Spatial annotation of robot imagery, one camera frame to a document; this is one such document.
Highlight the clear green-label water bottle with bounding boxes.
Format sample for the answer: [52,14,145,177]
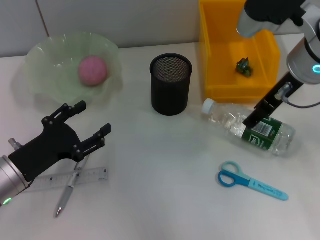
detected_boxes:
[201,98,296,158]

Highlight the right arm cable with plug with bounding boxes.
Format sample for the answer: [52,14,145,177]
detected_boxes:
[280,81,320,109]

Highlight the yellow plastic bin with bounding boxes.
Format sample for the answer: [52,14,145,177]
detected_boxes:
[198,0,281,99]

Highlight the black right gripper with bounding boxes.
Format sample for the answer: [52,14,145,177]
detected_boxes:
[243,72,305,127]

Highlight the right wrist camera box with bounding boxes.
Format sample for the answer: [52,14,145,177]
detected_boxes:
[236,0,305,39]

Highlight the pink peach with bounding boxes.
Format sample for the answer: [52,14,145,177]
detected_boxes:
[77,55,109,87]

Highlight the pale green wavy fruit plate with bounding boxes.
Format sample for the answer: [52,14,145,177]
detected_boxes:
[22,31,125,105]

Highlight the silver pen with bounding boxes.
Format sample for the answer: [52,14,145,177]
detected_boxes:
[54,153,91,219]

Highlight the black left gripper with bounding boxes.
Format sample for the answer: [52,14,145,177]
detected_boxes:
[8,100,112,183]

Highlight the black mesh pen holder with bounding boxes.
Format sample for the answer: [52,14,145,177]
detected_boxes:
[149,52,193,117]

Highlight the green plastic wrapper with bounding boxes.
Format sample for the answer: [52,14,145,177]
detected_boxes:
[234,56,255,78]

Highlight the blue scissors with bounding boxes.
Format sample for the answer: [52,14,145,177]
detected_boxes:
[217,161,289,202]

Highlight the clear plastic ruler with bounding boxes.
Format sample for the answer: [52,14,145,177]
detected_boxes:
[23,166,110,194]

